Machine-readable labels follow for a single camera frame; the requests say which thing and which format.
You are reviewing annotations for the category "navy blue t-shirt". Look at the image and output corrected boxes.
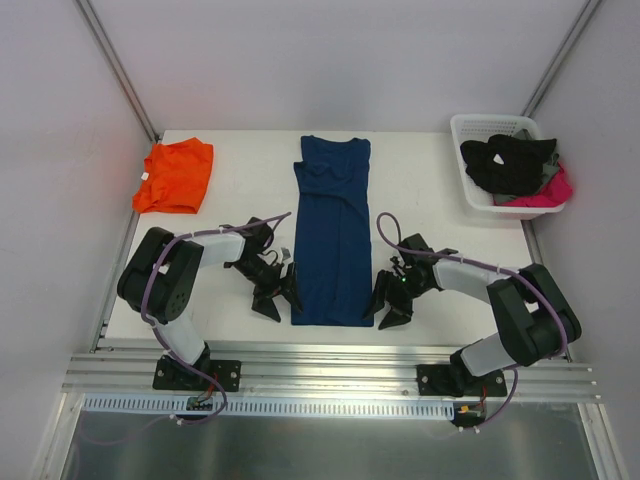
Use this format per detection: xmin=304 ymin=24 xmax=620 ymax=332
xmin=291 ymin=135 xmax=374 ymax=328

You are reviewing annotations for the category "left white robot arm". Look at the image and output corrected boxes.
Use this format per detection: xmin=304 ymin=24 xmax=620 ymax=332
xmin=117 ymin=214 xmax=303 ymax=388

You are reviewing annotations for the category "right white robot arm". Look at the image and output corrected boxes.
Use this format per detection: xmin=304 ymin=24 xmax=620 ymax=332
xmin=364 ymin=234 xmax=582 ymax=398

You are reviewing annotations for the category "orange folded t-shirt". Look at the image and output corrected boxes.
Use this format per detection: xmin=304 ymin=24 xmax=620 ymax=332
xmin=132 ymin=138 xmax=215 ymax=215

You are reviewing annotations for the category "black t-shirt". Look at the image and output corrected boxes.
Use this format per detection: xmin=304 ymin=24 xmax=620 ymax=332
xmin=460 ymin=134 xmax=557 ymax=196

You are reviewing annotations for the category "white plastic laundry basket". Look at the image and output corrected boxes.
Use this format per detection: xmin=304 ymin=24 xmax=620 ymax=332
xmin=450 ymin=114 xmax=574 ymax=220

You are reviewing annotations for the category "pink t-shirt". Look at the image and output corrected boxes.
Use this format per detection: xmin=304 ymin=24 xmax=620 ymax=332
xmin=493 ymin=163 xmax=574 ymax=208

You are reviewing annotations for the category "right corner aluminium profile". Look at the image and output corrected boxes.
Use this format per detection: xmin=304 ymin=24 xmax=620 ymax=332
xmin=520 ymin=0 xmax=605 ymax=118

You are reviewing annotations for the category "corner aluminium profile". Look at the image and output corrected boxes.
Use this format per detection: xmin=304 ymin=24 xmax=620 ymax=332
xmin=72 ymin=0 xmax=161 ymax=143
xmin=520 ymin=0 xmax=605 ymax=118

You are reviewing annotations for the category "left corner aluminium profile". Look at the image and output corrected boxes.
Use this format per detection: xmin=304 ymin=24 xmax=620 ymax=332
xmin=72 ymin=0 xmax=161 ymax=143

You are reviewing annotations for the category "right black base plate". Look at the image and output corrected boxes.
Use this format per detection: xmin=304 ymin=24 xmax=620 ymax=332
xmin=416 ymin=364 xmax=507 ymax=398

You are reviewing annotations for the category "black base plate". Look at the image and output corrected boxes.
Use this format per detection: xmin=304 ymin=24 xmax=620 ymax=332
xmin=152 ymin=356 xmax=242 ymax=393
xmin=416 ymin=364 xmax=507 ymax=398

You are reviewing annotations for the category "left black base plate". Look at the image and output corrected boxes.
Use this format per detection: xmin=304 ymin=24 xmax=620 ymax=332
xmin=152 ymin=356 xmax=242 ymax=393

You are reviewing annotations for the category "white slotted cable duct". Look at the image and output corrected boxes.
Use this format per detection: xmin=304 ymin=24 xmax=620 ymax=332
xmin=83 ymin=394 xmax=455 ymax=421

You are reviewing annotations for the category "aluminium mounting rail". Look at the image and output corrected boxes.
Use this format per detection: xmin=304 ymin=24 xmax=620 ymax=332
xmin=62 ymin=339 xmax=605 ymax=403

